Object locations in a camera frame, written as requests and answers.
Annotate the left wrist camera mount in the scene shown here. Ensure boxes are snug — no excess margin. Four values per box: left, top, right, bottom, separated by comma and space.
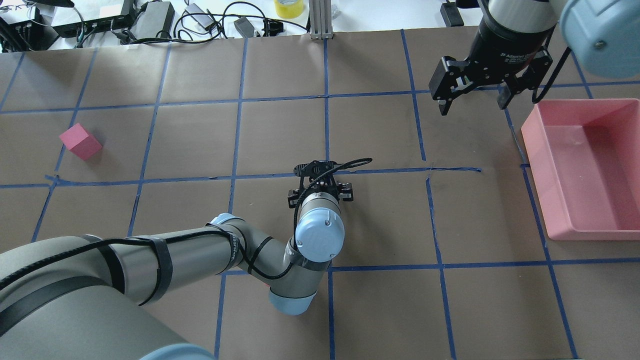
293, 157, 373, 180

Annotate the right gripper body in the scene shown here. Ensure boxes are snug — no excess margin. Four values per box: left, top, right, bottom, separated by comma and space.
458, 17, 553, 91

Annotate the pink plastic bin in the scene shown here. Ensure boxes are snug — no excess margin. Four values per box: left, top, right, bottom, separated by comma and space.
521, 98, 640, 241

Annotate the pink cube near edge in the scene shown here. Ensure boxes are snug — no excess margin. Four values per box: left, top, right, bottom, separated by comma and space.
58, 123, 103, 161

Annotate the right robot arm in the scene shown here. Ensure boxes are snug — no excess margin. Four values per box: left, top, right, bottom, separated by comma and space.
429, 0, 640, 116

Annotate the large black power brick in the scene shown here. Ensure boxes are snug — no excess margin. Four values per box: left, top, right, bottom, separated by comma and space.
130, 1, 175, 40

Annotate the aluminium frame post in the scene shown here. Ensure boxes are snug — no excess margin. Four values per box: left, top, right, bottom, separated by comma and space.
308, 0, 334, 40

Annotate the yellow tape roll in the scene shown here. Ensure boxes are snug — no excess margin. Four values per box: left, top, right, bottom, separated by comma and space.
273, 0, 305, 19

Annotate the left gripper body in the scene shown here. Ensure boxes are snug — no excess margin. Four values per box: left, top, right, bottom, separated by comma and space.
286, 172, 355, 209

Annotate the black power adapter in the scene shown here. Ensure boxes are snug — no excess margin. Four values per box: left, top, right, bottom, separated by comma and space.
439, 0, 466, 28

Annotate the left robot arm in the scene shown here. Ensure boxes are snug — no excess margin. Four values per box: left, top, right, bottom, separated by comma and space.
1, 174, 354, 360

